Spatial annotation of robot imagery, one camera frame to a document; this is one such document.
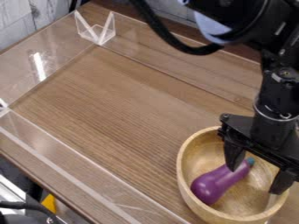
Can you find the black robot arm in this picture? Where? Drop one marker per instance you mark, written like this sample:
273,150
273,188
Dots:
265,25

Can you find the clear acrylic tray wall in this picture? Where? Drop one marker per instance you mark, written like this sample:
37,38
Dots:
87,187

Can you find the purple toy eggplant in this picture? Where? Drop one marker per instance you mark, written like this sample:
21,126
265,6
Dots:
210,186

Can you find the brown wooden bowl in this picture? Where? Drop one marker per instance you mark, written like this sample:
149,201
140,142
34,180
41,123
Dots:
248,204

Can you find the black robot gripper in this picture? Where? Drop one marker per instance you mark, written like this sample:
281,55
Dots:
266,134

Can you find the clear acrylic corner bracket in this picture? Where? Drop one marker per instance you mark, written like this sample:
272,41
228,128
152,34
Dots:
99,34

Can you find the yellow black device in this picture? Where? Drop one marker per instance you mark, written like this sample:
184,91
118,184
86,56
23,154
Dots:
51,212

